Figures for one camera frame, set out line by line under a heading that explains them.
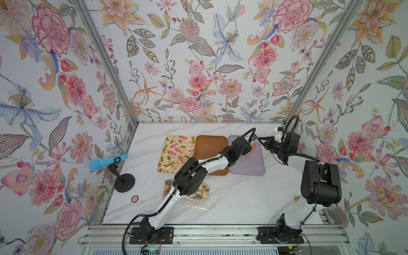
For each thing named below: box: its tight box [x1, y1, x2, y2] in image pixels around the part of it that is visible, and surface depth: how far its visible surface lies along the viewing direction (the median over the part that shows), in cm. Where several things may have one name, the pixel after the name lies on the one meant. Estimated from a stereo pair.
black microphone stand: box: [107, 164, 136, 193], surface depth 90 cm
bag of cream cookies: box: [184, 182, 211, 211], surface depth 84 cm
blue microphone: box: [88, 154, 129, 172], surface depth 69 cm
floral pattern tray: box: [157, 134, 197, 174], surface depth 108 cm
